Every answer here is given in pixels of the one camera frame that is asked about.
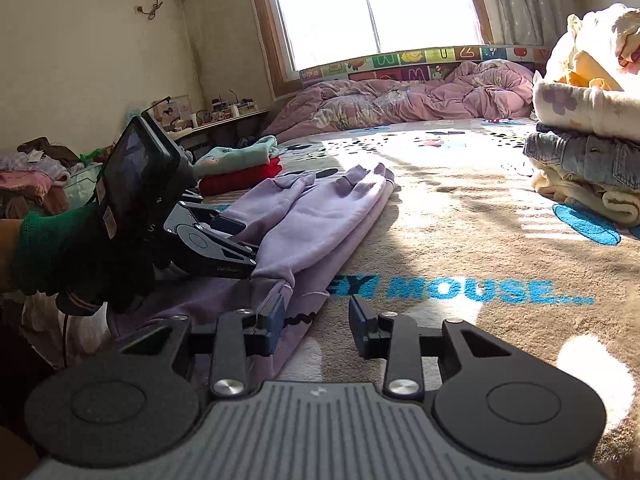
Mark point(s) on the cluttered side desk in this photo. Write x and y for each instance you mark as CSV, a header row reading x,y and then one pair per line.
x,y
225,124

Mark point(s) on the red folded garment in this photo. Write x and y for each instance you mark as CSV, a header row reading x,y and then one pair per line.
x,y
217,184

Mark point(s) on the green sleeve forearm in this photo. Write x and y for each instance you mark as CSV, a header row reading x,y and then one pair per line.
x,y
52,254

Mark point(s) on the purple sweatshirt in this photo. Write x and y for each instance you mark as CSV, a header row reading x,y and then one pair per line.
x,y
305,229

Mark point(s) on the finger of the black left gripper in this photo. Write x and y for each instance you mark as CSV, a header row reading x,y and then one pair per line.
x,y
197,251
225,229

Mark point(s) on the Mickey Mouse plush blanket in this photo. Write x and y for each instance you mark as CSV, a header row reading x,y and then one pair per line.
x,y
464,235

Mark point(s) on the folded blue denim jeans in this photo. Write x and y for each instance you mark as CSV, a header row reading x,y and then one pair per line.
x,y
598,160

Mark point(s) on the cream white bundled duvet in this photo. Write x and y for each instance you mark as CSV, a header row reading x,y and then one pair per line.
x,y
610,36

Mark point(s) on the mint green folded garment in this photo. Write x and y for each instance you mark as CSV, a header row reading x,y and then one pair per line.
x,y
221,160

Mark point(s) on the white purple flower folded garment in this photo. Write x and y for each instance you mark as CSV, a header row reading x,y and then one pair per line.
x,y
605,113

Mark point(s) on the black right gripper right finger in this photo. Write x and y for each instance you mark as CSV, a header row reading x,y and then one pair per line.
x,y
493,400

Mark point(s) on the window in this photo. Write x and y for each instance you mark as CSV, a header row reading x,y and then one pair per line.
x,y
299,34

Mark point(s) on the pile of clothes on chair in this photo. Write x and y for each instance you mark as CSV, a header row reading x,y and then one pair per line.
x,y
47,178

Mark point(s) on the cream yellow folded garment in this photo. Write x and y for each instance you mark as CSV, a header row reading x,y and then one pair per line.
x,y
615,203

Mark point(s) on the pink crumpled quilt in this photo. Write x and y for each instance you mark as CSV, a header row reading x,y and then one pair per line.
x,y
494,89

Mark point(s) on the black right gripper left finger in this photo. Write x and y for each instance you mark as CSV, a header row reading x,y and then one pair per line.
x,y
144,396

